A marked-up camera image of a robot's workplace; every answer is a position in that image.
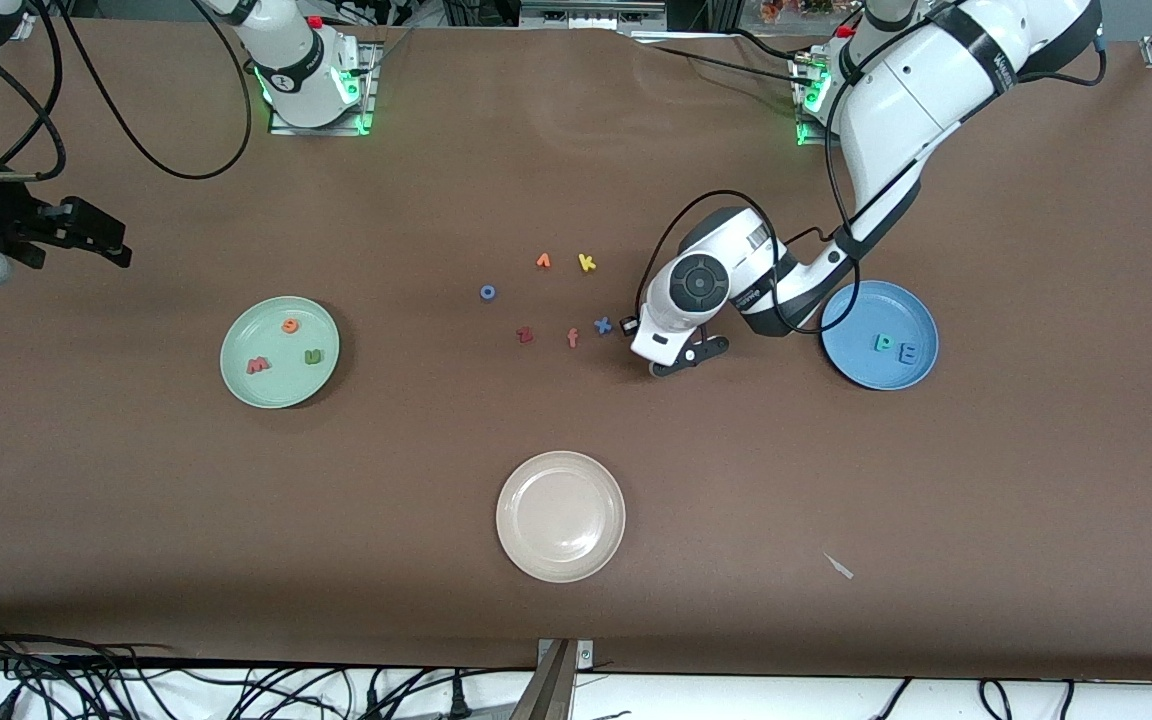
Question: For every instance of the orange plastic toys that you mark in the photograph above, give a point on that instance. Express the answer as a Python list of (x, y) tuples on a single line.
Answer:
[(776, 10)]

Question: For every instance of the teal foam letter p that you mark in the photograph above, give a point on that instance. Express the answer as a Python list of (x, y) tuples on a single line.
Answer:
[(881, 341)]

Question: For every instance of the beige plate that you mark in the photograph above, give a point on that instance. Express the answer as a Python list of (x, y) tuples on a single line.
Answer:
[(561, 516)]

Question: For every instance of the yellow foam letter k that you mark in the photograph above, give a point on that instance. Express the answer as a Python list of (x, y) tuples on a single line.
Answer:
[(586, 263)]

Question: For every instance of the green plate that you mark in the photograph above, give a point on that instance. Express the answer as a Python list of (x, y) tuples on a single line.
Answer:
[(279, 385)]

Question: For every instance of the silver metal bracket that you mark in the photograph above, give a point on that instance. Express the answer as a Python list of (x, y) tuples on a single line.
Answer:
[(584, 655)]

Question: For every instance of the blue plate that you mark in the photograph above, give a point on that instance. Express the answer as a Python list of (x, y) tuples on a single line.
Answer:
[(886, 310)]

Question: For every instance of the brown table cover sheet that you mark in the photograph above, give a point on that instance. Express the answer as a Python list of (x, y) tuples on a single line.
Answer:
[(136, 520)]

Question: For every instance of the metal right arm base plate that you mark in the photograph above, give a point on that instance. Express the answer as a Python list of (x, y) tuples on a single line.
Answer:
[(316, 130)]

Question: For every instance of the small white tape scrap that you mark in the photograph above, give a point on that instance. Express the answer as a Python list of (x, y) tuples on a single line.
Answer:
[(839, 566)]

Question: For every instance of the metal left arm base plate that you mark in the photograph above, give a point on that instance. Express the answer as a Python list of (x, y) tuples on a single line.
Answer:
[(808, 138)]

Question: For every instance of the grey power strip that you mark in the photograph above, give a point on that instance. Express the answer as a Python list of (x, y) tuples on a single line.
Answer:
[(586, 12)]

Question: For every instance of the salmon foam letter w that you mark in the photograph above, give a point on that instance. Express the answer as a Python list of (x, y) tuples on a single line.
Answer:
[(257, 366)]

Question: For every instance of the grey metal post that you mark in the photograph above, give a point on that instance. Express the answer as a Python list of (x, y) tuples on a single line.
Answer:
[(546, 695)]

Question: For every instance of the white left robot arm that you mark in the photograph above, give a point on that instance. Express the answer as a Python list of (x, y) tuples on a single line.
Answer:
[(916, 90)]

